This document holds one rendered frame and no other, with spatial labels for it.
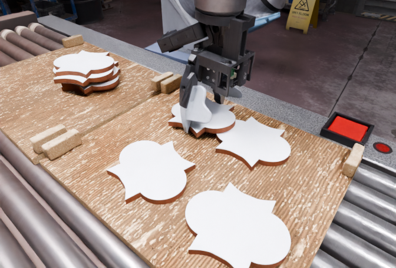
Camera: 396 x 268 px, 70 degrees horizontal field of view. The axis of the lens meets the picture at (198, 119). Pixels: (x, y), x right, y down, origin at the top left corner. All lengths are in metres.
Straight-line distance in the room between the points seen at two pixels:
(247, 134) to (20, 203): 0.37
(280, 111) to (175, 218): 0.35
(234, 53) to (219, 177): 0.19
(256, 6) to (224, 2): 0.45
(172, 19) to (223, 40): 0.59
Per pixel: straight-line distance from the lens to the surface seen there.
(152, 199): 0.41
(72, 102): 0.66
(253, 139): 0.50
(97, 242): 0.42
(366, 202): 0.51
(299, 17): 4.05
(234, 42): 0.42
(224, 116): 0.52
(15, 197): 0.51
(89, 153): 0.51
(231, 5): 0.40
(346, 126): 0.62
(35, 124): 0.62
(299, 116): 0.63
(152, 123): 0.55
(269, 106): 0.65
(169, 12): 1.01
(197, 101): 0.47
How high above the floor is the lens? 1.26
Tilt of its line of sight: 36 degrees down
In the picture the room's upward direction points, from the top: straight up
